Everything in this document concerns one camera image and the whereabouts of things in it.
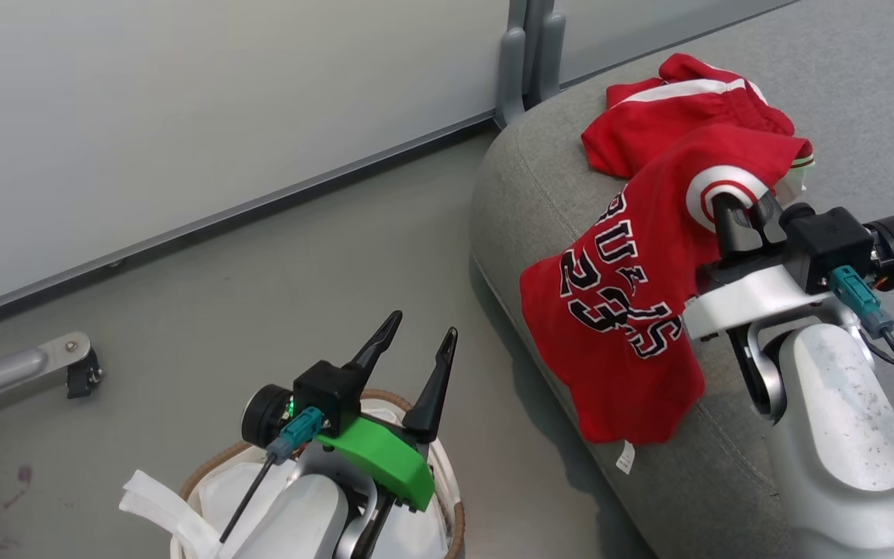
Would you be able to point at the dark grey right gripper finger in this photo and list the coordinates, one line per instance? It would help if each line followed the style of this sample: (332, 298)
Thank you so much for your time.
(730, 229)
(770, 221)

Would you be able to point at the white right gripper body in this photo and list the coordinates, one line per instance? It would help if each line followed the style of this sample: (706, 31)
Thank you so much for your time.
(757, 299)

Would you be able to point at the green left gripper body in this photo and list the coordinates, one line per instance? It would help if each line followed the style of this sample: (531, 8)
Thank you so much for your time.
(385, 458)

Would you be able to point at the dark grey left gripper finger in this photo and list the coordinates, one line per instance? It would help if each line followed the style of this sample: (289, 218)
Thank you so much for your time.
(379, 348)
(435, 392)

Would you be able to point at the red shorts with white stripe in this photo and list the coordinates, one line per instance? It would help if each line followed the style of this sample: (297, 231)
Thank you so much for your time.
(649, 124)

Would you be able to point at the red basketball jersey with lettering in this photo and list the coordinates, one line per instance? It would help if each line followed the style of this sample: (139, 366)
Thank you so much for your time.
(625, 349)

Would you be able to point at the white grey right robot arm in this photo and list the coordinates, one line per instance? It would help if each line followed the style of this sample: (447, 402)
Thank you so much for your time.
(843, 435)

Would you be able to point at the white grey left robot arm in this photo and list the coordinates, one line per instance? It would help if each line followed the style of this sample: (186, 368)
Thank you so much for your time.
(292, 520)

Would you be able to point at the grey fabric sofa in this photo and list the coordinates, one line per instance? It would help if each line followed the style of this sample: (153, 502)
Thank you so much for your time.
(540, 186)

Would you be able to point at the brown wicker laundry basket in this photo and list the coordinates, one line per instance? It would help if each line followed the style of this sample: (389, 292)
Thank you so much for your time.
(456, 522)

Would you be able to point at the white fabric basket liner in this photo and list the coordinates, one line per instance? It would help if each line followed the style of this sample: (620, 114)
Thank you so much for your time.
(160, 505)

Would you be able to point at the grey partition foot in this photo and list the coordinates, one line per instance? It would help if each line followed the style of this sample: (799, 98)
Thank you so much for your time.
(528, 54)

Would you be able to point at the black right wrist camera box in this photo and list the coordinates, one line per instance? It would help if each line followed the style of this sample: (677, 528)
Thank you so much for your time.
(827, 241)

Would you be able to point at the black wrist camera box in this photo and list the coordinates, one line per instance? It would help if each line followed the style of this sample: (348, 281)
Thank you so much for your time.
(827, 241)
(324, 392)

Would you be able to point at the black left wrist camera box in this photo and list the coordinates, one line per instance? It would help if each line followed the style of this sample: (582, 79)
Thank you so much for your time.
(324, 392)

